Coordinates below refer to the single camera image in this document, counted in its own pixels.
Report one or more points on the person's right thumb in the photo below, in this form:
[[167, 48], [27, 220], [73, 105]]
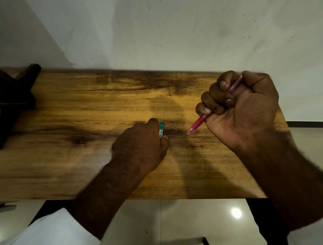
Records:
[[260, 82]]

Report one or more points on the white sleeve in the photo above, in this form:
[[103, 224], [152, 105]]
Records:
[[48, 231]]

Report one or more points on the person's left forearm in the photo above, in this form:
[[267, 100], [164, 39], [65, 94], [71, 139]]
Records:
[[108, 195]]

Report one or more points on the person's left hand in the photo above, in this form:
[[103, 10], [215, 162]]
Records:
[[137, 145]]

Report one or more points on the black stand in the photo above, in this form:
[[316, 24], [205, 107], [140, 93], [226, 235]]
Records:
[[15, 101]]

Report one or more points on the person's right hand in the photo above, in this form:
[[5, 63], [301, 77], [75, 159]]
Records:
[[248, 116]]

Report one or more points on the pink pen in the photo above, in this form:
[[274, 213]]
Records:
[[198, 124]]

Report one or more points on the person's left thumb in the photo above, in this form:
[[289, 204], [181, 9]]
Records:
[[165, 143]]

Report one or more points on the person's right forearm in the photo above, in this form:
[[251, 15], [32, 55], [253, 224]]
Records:
[[285, 176]]

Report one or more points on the teal eraser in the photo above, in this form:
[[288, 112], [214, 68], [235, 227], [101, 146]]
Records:
[[161, 130]]

